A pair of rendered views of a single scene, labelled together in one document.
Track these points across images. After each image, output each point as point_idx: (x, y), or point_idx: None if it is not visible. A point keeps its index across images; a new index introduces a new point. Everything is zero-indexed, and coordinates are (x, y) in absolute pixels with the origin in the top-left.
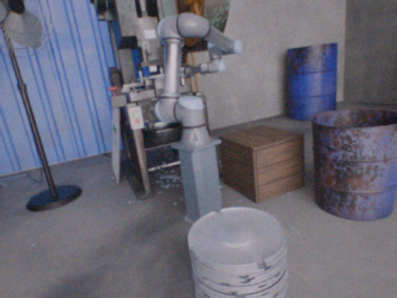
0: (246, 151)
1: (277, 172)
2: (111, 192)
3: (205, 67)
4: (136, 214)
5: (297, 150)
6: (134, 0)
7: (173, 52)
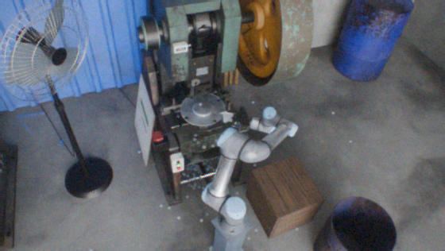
0: (272, 212)
1: (292, 222)
2: (141, 183)
3: (254, 127)
4: (168, 228)
5: (315, 208)
6: None
7: (229, 166)
